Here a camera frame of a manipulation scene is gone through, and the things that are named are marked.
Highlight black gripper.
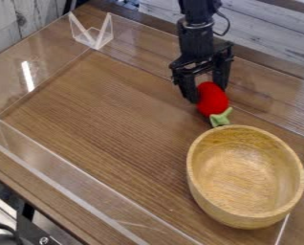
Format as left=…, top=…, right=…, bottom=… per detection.
left=168, top=41, right=233, bottom=103

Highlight red felt strawberry toy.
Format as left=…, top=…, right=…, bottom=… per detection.
left=197, top=81, right=232, bottom=127

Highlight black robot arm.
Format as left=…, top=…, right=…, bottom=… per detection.
left=168, top=0, right=233, bottom=103

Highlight wooden bowl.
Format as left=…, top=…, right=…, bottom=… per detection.
left=187, top=125, right=304, bottom=230

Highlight clear acrylic corner bracket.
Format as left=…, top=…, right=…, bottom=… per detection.
left=68, top=13, right=113, bottom=51

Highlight clear acrylic front wall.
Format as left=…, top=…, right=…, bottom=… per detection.
left=0, top=121, right=201, bottom=245

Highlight black table leg bracket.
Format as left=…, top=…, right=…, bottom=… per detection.
left=16, top=203, right=61, bottom=245

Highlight black cable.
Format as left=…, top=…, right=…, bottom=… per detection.
left=0, top=222, right=21, bottom=245

